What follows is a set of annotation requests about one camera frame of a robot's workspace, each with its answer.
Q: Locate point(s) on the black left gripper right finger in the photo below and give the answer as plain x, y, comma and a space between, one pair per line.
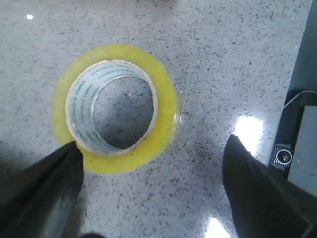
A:
263, 203

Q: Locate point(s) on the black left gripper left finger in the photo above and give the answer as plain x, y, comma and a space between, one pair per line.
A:
37, 201

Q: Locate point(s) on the yellow tape roll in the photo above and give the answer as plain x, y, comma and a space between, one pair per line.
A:
78, 89

